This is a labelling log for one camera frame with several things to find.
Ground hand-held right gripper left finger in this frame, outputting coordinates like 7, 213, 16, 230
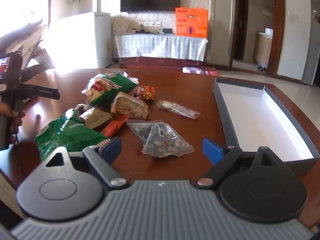
45, 137, 129, 189

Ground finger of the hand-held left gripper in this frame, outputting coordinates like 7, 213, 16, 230
19, 82, 61, 103

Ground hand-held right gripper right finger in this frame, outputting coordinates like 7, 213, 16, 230
194, 137, 278, 189

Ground orange-red bar packet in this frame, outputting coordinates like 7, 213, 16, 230
100, 115, 130, 138

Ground small brown packet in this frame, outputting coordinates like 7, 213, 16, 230
75, 104, 112, 129

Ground tan peanut packet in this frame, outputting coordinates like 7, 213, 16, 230
111, 92, 150, 119

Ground green snack bag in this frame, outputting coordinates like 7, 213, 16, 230
35, 109, 110, 160

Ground clear seed packet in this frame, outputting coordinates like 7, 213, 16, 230
126, 119, 195, 158

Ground clear candy spoon packet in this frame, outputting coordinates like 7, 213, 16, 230
156, 100, 201, 119

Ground grey cardboard box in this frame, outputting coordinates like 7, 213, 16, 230
213, 78, 320, 175

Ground green cracker bag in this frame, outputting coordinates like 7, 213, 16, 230
84, 72, 139, 105

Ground orange candy packet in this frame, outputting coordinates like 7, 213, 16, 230
131, 86, 155, 102

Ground person's left hand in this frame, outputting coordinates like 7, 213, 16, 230
0, 102, 27, 144

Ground dark chair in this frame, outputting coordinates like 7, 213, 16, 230
22, 47, 54, 77

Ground flattened cardboard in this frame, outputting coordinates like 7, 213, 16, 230
0, 21, 48, 55

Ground white chest freezer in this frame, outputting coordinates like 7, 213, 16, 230
49, 12, 112, 68

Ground white purple bottle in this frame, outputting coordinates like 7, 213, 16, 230
182, 66, 208, 75

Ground dark wooden television cabinet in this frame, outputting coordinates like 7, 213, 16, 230
119, 55, 208, 69

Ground cabinet with white cloth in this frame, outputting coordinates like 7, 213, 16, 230
115, 34, 209, 62

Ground wooden kitchen cabinet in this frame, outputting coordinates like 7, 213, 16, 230
253, 31, 273, 64

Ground orange gift box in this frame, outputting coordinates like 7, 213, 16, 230
175, 7, 209, 38

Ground dark wooden door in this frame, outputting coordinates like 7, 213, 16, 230
235, 0, 249, 61

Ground grey refrigerator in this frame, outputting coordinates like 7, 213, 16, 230
301, 17, 320, 85

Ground white wall sockets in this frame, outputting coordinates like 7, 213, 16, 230
139, 21, 162, 28

